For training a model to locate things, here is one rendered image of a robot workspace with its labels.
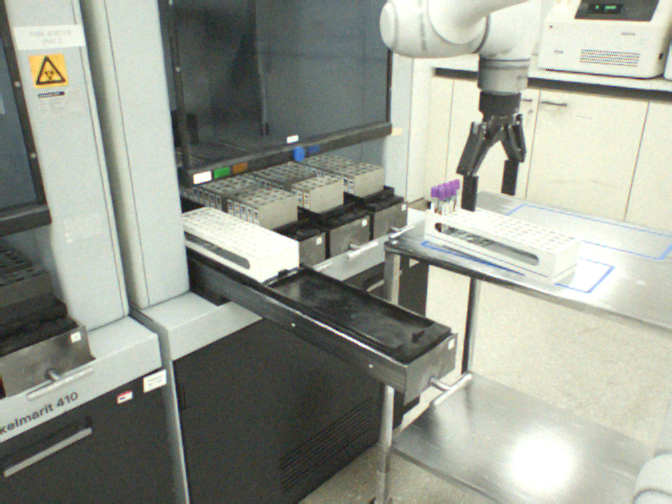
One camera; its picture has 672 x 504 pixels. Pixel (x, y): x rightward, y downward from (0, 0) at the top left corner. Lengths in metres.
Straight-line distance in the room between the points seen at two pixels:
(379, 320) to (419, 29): 0.47
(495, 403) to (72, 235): 1.15
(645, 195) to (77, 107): 2.64
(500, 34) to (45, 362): 0.91
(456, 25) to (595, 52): 2.23
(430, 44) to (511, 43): 0.16
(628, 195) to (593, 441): 1.76
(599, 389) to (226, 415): 1.46
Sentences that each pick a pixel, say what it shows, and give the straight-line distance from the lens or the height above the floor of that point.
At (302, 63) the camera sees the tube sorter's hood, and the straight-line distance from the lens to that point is 1.35.
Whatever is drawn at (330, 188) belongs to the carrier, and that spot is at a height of 0.87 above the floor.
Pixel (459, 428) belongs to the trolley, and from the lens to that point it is 1.66.
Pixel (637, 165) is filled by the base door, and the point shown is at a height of 0.53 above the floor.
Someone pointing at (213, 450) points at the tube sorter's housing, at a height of 0.41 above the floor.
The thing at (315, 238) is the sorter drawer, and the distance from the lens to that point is 1.36.
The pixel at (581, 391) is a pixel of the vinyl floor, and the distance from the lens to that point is 2.38.
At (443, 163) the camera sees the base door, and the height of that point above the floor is 0.34.
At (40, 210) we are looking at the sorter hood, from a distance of 1.07.
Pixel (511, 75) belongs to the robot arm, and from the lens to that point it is 1.16.
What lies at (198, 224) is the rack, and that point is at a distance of 1.29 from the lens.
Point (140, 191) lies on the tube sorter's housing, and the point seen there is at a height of 0.97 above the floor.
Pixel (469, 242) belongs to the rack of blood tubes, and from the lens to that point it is 1.30.
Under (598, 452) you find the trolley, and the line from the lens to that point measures 1.69.
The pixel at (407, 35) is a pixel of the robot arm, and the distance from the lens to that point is 1.04.
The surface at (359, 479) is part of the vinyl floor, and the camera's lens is 1.90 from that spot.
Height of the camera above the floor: 1.32
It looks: 24 degrees down
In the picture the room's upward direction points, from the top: straight up
